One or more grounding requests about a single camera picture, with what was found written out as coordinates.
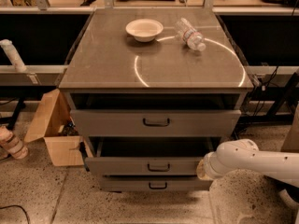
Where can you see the tan trouser leg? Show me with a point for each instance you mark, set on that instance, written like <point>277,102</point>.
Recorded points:
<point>291,142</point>

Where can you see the clear plastic water bottle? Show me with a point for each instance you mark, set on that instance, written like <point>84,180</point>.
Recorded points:
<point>189,35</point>

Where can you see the white paper bowl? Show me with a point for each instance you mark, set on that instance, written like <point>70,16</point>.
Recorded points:
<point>144,30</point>

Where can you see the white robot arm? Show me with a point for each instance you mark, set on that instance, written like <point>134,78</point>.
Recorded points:
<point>243,154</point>

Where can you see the white paper roll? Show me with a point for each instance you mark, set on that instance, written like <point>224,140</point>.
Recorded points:
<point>13,55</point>

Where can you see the tan striped cylinder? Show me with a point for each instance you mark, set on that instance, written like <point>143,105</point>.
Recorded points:
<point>12,144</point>

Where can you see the tan robot gripper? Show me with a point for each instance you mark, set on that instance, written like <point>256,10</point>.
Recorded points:
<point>209,166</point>

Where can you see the grey drawer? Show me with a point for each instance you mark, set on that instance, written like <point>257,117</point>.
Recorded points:
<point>153,183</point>
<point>214,123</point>
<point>135,156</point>

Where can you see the grey drawer cabinet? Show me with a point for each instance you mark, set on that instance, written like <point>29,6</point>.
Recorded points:
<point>111,71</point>

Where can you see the grey bottom drawer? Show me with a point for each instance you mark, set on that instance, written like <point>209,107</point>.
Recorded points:
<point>153,183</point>

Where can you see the grey top drawer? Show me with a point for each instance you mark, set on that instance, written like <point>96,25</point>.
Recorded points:
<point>214,123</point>

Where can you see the open cardboard box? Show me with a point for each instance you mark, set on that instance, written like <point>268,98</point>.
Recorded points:
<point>52,114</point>

